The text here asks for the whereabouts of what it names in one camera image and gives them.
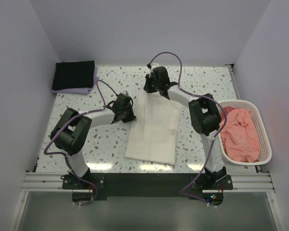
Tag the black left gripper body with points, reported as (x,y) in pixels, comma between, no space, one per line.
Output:
(128,115)

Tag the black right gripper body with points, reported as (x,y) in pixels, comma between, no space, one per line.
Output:
(152,85)

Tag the white t shirt red print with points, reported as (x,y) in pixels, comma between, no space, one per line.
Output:
(153,135)

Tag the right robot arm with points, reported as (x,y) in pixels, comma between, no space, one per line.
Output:
(205,120)

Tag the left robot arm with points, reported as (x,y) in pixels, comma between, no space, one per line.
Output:
(70,133)

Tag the folded black t shirt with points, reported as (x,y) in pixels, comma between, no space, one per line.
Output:
(70,75)

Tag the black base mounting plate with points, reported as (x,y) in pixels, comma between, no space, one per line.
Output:
(101,186)

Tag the pink t shirt in basket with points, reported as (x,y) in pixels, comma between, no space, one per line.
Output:
(239,136)

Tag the white plastic laundry basket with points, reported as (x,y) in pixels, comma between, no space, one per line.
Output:
(243,140)

